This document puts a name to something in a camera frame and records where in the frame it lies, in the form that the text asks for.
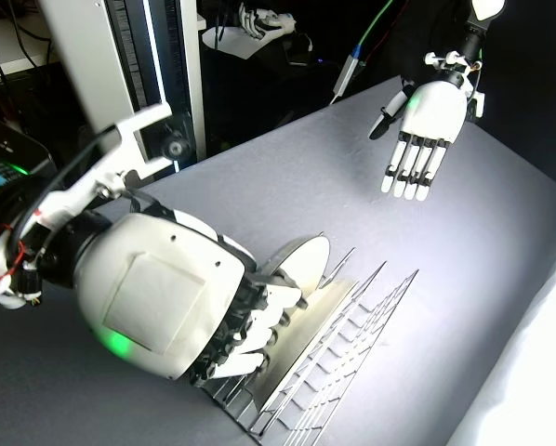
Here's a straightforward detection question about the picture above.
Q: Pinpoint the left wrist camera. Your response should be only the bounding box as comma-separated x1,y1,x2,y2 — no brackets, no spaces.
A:
465,90,487,123

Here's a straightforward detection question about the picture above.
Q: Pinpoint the white background desk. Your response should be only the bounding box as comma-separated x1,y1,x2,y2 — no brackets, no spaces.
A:
0,18,56,80

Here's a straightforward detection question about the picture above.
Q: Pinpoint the metal wire plate rack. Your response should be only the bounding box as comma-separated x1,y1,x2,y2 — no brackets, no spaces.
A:
197,245,420,446

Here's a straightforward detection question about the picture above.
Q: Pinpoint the dark device with white edge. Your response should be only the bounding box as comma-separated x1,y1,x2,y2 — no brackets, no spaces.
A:
282,31,315,67

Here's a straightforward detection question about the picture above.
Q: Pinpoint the white skeletal hand model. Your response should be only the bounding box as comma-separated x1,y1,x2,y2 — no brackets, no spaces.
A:
237,2,298,41

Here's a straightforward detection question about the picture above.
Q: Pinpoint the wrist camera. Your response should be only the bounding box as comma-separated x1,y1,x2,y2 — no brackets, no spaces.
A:
465,90,487,123
66,102,194,219

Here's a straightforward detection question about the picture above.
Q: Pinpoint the white plate with dark rim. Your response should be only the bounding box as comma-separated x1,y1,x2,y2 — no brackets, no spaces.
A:
254,277,361,413
258,235,331,298

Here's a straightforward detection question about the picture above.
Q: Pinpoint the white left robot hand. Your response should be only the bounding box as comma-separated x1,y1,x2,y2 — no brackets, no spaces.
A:
368,78,469,203

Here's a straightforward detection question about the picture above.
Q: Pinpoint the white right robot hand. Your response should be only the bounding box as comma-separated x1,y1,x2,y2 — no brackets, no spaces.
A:
72,210,311,389

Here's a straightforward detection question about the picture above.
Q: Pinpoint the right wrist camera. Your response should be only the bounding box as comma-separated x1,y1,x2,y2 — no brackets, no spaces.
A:
66,102,194,219

